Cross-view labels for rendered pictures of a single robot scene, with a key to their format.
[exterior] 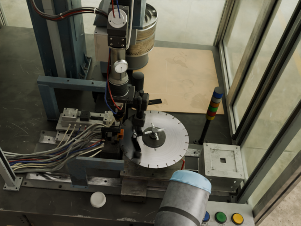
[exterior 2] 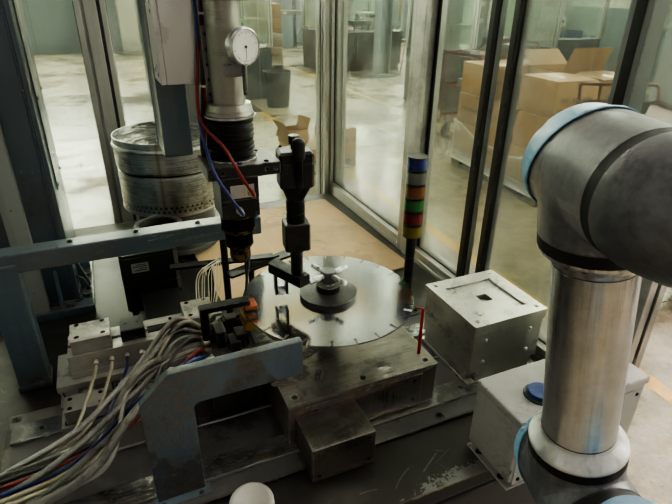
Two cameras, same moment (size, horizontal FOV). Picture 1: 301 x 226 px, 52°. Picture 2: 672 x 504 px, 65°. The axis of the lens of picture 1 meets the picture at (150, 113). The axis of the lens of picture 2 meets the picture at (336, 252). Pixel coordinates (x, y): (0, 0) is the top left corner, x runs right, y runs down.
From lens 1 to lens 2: 70 cm
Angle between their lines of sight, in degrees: 29
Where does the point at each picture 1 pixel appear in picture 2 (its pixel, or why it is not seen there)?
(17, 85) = not seen: outside the picture
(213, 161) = (470, 304)
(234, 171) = (519, 305)
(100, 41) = (168, 17)
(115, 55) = (221, 23)
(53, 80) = (26, 250)
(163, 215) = (638, 155)
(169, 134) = (357, 281)
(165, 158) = (380, 317)
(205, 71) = (334, 223)
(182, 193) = (620, 117)
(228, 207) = not seen: hidden behind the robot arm
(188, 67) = not seen: hidden behind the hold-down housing
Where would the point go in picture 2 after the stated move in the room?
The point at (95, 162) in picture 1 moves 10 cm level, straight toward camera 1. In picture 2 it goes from (225, 366) to (262, 404)
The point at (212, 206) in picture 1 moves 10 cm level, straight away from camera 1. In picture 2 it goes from (537, 371) to (525, 337)
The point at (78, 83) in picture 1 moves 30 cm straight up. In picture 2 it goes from (98, 240) to (64, 76)
